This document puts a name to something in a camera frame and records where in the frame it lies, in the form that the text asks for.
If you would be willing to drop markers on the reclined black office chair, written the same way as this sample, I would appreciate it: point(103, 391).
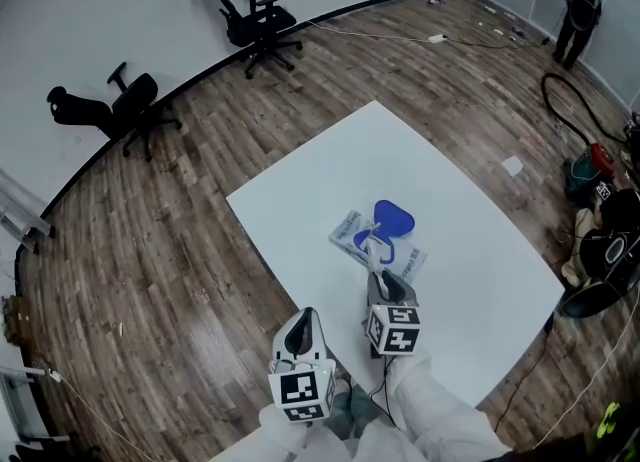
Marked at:
point(135, 95)

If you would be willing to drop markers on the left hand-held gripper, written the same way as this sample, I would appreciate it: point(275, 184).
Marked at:
point(300, 390)

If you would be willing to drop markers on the white table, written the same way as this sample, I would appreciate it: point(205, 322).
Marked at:
point(475, 250)

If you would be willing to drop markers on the person's grey trousers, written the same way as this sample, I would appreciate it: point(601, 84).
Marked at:
point(360, 410)

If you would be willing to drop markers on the white power strip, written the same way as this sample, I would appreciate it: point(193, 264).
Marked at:
point(437, 38)

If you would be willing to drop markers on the upright black office chair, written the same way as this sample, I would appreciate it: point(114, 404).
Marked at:
point(260, 20)

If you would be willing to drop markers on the white paper sheet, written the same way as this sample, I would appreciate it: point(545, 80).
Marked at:
point(512, 166)

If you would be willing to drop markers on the aluminium ladder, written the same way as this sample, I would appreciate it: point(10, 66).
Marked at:
point(22, 210)

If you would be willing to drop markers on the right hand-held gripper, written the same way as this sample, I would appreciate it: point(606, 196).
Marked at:
point(395, 330)

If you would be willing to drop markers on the white metal frame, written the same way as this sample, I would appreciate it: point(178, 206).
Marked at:
point(20, 372)

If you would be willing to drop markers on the person's right forearm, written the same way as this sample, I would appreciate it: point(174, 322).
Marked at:
point(430, 400)

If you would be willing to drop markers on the neon yellow item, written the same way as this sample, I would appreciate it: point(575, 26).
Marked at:
point(610, 422)

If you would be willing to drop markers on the person's left forearm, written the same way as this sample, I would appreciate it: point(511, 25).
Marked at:
point(280, 435)

